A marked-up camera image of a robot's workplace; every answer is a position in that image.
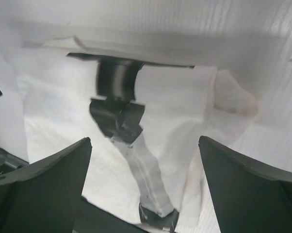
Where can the white t shirt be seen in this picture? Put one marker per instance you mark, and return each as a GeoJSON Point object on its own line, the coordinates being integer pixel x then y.
{"type": "Point", "coordinates": [144, 122]}

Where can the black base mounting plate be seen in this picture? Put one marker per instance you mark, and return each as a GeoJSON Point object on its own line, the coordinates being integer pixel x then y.
{"type": "Point", "coordinates": [90, 219]}

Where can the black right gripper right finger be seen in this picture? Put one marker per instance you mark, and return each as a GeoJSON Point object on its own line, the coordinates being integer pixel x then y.
{"type": "Point", "coordinates": [248, 196]}

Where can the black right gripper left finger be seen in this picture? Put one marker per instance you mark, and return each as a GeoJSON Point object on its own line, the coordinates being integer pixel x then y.
{"type": "Point", "coordinates": [43, 197]}

